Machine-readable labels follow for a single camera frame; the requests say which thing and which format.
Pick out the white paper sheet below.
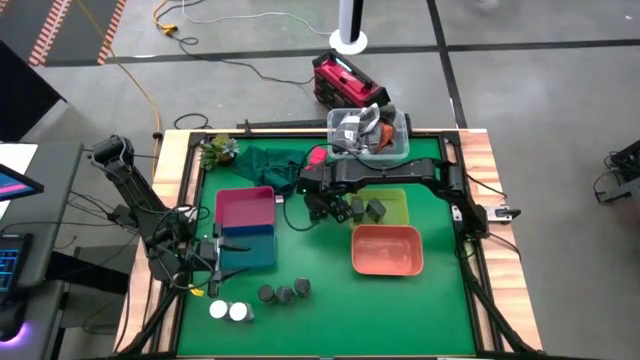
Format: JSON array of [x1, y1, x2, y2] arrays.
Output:
[[0, 143, 39, 176]]

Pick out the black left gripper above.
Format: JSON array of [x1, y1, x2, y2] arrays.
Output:
[[198, 223, 252, 299]]

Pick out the computer monitor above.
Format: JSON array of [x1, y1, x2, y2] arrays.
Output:
[[0, 162, 45, 203]]

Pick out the neighbouring black robot rig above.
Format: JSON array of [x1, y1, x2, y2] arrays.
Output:
[[592, 139, 640, 206]]

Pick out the red tool case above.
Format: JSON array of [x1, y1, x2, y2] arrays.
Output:
[[311, 49, 392, 110]]

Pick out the black panel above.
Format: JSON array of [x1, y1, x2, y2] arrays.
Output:
[[0, 39, 67, 144]]

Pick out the grey desk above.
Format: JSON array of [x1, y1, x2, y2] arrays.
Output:
[[0, 141, 85, 292]]

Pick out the yellow extension cable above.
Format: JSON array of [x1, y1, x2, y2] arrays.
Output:
[[74, 0, 180, 177]]

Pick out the coiled black cable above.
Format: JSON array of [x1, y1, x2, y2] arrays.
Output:
[[173, 112, 212, 131]]

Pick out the pink blocks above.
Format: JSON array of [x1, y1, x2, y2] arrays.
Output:
[[307, 146, 330, 170]]

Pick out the green table mat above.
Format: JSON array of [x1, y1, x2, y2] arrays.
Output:
[[175, 135, 477, 357]]

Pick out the orange plastic bin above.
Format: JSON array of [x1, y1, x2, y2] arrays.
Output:
[[350, 224, 425, 278]]

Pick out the black floor cable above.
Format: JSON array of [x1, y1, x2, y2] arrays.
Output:
[[175, 35, 317, 87]]

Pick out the orange cloth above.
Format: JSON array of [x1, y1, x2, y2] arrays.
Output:
[[377, 122, 397, 151]]

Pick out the white-lidded spice jar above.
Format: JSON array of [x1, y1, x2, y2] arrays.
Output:
[[228, 301, 256, 324], [208, 299, 230, 320]]

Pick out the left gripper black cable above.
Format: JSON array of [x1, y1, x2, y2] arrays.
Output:
[[147, 203, 214, 292]]

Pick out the dark green cloth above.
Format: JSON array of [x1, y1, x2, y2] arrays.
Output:
[[232, 144, 309, 197]]

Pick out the yellow-green plastic bin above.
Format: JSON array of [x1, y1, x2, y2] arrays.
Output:
[[348, 187, 410, 229]]

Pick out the small succulent plant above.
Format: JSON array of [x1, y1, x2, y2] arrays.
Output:
[[198, 132, 241, 172]]

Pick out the black metal bar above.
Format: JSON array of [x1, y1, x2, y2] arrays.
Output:
[[236, 118, 329, 131]]

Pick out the backlit keyboard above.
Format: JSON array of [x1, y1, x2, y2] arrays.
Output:
[[0, 232, 34, 297]]

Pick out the white floor cable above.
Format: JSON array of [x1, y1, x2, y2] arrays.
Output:
[[180, 0, 334, 37]]

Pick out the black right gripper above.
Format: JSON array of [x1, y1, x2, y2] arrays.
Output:
[[301, 188, 353, 225]]

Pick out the blue plastic bin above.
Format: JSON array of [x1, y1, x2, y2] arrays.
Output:
[[218, 224, 278, 272]]

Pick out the metal table clamp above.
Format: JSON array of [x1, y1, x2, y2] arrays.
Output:
[[483, 204, 522, 224]]

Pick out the clear plastic storage box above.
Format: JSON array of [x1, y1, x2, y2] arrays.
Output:
[[326, 106, 411, 163]]

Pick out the grey striped cloth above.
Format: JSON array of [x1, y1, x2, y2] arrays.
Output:
[[332, 103, 397, 154]]

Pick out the white stand base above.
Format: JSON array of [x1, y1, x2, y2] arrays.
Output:
[[328, 0, 369, 56]]

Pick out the pink plastic bin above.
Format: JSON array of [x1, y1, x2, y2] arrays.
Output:
[[214, 185, 277, 230]]

